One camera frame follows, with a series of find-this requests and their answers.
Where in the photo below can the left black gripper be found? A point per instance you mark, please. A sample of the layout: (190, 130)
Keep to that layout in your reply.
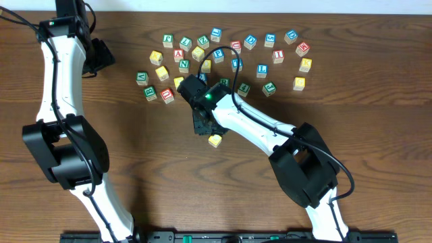
(101, 57)

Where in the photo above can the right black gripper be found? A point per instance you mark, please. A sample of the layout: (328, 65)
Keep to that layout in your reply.
(205, 126)

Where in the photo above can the yellow C block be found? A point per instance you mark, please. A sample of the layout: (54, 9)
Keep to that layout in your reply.
(215, 140)

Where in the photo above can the yellow o block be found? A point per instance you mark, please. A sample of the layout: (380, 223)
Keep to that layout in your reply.
(206, 66)
(177, 81)

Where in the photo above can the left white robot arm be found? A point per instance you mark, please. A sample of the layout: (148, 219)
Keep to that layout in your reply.
(66, 147)

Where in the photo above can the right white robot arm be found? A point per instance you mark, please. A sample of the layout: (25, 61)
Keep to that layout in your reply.
(304, 167)

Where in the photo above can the green R block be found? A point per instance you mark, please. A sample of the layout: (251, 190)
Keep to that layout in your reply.
(225, 81)

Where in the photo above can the blue 2 block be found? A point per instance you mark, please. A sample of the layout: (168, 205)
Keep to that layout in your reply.
(202, 77)

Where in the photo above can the red U block lower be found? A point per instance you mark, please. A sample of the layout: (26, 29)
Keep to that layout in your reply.
(167, 95)

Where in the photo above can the green V block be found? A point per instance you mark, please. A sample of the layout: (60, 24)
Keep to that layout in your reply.
(142, 79)

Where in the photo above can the green 4 block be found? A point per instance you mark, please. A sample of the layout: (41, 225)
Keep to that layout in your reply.
(243, 89)

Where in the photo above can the yellow K block left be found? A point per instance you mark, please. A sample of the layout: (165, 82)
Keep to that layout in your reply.
(156, 58)

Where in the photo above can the yellow k block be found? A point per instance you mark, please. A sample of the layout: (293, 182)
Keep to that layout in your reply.
(305, 65)
(156, 58)

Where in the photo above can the green N block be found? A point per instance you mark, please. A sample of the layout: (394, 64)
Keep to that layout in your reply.
(184, 66)

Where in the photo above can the green B block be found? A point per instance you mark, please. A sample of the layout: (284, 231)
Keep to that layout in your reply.
(150, 93)

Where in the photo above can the yellow S block lower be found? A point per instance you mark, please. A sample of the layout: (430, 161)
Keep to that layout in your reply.
(162, 73)

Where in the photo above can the yellow s block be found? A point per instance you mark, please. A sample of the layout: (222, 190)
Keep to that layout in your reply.
(198, 54)
(162, 73)

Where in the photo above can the blue T block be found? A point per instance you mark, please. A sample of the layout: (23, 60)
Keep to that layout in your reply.
(236, 65)

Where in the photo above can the blue P block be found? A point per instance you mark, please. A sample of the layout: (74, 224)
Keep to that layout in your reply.
(218, 55)

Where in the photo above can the yellow S block upper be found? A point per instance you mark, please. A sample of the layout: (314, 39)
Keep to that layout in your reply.
(198, 54)

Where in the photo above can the green J block top left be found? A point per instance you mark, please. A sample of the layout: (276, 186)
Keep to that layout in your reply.
(168, 40)

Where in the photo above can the green j block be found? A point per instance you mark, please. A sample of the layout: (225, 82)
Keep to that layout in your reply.
(269, 89)
(168, 40)

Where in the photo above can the green J block right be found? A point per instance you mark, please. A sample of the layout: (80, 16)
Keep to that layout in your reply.
(269, 89)

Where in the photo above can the red A block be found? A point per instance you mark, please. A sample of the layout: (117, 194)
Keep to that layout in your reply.
(178, 55)

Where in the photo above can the blue L block lower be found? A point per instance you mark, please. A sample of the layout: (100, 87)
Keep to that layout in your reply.
(261, 71)

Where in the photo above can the blue l block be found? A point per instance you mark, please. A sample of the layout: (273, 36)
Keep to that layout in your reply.
(216, 35)
(261, 71)

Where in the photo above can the green Z block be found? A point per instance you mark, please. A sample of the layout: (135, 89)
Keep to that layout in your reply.
(203, 42)

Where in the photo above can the green 7 block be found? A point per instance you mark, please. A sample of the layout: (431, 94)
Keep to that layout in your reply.
(185, 43)

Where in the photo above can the blue L block top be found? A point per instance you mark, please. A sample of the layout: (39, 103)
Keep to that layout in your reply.
(216, 35)

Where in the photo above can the blue D block left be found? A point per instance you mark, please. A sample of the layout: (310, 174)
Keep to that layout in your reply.
(250, 42)

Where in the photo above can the blue d block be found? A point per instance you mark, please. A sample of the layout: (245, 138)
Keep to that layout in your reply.
(250, 42)
(290, 37)

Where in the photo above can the red I block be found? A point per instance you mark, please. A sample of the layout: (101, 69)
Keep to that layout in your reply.
(278, 56)

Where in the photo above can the yellow G block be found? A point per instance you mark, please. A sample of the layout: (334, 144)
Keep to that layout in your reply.
(299, 83)

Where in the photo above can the blue 5 block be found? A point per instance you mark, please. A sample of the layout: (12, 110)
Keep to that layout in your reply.
(269, 40)

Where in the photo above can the yellow K block right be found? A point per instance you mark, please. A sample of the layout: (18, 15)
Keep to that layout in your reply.
(305, 65)

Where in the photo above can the blue D block right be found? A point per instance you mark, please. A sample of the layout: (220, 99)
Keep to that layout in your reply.
(290, 37)

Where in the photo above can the red M block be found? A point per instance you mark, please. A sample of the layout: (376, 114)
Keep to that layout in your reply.
(302, 49)

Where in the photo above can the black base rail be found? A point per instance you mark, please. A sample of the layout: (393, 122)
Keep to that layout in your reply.
(290, 237)

